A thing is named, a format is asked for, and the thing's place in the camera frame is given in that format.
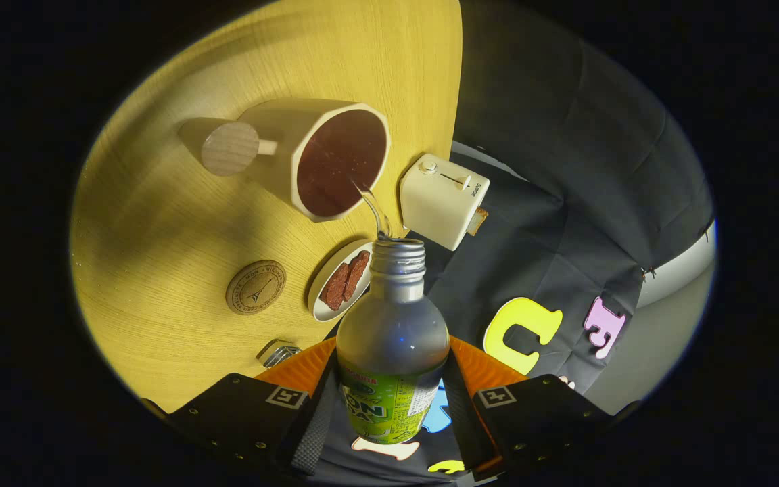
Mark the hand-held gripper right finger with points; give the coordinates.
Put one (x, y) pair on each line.
(464, 426)

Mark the silver bottle with green label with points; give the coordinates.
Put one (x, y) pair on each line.
(389, 331)

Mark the brown cookie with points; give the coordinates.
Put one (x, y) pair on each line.
(357, 272)
(334, 287)

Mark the cream toaster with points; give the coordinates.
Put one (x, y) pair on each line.
(437, 203)

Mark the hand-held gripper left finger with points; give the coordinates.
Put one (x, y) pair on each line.
(308, 433)

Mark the black backdrop cloth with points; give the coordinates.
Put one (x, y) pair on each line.
(552, 169)

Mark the clear juice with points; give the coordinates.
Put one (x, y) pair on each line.
(377, 210)

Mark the small white plate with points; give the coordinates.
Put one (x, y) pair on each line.
(328, 270)

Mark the wooden table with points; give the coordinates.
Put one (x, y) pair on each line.
(159, 223)

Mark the round brown coaster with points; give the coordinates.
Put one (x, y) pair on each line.
(255, 287)

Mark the toasted bread slice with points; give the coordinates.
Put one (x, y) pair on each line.
(479, 222)

